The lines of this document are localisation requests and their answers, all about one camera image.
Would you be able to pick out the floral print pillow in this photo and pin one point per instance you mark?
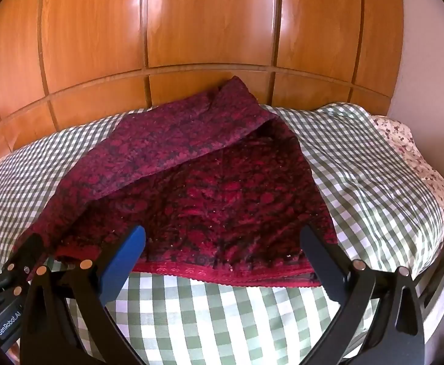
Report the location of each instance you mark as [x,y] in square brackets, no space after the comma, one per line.
[399,137]

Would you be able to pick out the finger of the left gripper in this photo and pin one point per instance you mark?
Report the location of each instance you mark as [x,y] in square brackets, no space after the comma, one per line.
[24,261]

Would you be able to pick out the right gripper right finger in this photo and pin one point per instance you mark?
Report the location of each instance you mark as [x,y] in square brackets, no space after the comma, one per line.
[396,335]

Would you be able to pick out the red floral patterned garment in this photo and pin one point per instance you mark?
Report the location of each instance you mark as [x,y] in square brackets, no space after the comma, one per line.
[219,184]

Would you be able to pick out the wooden panelled wardrobe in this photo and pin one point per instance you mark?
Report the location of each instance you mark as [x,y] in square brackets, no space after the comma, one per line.
[68,62]

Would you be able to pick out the bed frame edge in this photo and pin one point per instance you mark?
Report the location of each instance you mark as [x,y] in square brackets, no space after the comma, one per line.
[430,291]

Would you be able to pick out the green white checkered bedsheet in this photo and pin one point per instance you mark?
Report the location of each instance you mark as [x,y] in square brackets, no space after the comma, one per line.
[382,211]

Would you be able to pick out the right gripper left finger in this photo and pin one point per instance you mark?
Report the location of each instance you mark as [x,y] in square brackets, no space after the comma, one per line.
[66,320]

